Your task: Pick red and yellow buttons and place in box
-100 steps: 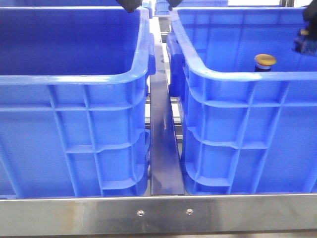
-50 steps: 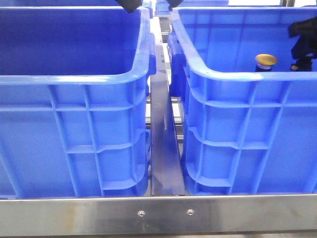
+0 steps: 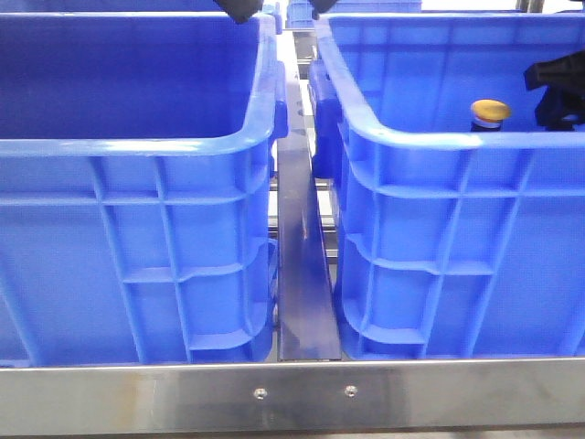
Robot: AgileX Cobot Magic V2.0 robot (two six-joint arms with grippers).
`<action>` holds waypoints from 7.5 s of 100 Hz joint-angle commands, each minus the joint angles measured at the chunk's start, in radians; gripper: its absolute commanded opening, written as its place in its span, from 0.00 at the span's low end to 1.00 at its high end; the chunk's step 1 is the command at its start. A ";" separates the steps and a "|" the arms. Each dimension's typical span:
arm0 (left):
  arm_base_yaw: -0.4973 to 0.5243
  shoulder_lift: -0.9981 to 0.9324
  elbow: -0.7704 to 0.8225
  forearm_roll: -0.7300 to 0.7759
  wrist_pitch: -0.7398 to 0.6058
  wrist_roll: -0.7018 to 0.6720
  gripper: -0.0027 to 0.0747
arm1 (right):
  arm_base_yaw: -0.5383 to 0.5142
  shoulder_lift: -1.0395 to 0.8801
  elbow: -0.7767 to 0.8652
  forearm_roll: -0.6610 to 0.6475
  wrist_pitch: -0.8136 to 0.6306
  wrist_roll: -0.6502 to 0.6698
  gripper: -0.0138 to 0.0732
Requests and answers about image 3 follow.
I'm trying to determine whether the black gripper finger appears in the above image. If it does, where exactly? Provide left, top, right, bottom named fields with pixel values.
left=309, top=0, right=337, bottom=19
left=215, top=0, right=264, bottom=24

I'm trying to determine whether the yellow mushroom push button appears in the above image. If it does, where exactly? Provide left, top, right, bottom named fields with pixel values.
left=470, top=99, right=512, bottom=133

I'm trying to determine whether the rear right blue bin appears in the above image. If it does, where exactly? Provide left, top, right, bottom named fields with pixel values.
left=286, top=0, right=422, bottom=28

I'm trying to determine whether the left blue plastic bin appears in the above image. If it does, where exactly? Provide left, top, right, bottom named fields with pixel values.
left=1, top=13, right=288, bottom=368

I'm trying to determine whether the blue plastic bin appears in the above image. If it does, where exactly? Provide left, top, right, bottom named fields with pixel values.
left=314, top=13, right=584, bottom=359
left=1, top=13, right=288, bottom=368

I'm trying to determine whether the right blue plastic bin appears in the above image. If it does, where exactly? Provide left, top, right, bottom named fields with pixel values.
left=314, top=13, right=584, bottom=359

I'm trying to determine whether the dark metal divider bar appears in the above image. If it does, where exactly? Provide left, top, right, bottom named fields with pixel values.
left=276, top=63, right=343, bottom=362

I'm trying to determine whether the steel front rail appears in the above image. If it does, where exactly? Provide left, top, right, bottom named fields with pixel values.
left=1, top=358, right=584, bottom=436

